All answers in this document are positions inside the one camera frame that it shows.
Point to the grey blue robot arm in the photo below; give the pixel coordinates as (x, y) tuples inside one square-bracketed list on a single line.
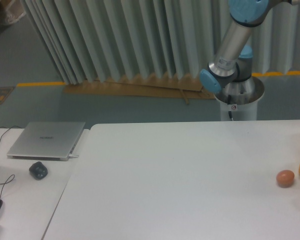
[(232, 50)]

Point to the flat brown cardboard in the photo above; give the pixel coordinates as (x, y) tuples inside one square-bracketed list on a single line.
[(186, 88)]

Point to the silver closed laptop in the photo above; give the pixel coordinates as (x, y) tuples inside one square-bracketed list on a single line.
[(47, 140)]

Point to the grey folding screen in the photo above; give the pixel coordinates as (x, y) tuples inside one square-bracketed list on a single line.
[(110, 39)]

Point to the black earbuds case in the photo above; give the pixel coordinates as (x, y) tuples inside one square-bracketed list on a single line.
[(38, 170)]

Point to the brown egg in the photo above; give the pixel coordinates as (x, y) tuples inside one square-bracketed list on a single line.
[(285, 178)]

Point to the white laptop cable plug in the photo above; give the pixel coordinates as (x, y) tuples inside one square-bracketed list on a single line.
[(71, 156)]

